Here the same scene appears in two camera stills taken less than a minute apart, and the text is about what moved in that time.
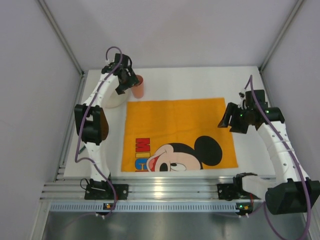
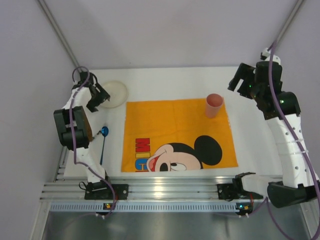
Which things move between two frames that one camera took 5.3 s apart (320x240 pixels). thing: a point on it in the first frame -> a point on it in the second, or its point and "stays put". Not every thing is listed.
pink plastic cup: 137,91 -> 214,101
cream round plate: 114,100 stays put
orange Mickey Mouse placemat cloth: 176,134 stays put
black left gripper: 126,83 -> 98,97
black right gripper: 236,119 -> 240,81
